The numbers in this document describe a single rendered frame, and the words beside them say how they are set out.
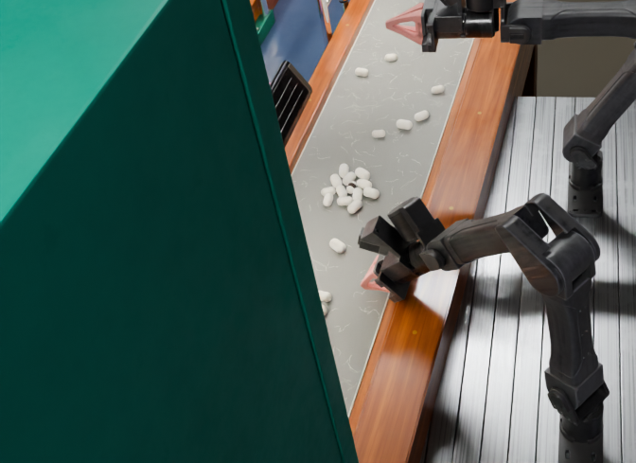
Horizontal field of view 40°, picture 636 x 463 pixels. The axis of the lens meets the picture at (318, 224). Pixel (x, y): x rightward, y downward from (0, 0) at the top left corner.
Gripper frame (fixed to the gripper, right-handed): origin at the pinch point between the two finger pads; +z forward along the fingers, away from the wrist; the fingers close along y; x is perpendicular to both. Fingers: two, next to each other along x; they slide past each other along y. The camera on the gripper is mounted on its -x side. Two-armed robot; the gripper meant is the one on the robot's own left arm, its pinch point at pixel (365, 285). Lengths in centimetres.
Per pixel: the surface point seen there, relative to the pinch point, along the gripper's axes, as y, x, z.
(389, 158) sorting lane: -37.3, -2.3, 5.0
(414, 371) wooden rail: 17.7, 8.4, -10.7
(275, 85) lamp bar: -12.9, -37.2, -11.0
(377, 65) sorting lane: -70, -10, 14
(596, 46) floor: -190, 75, 27
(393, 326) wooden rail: 9.0, 4.5, -6.3
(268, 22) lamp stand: -92, -32, 45
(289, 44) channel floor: -86, -25, 41
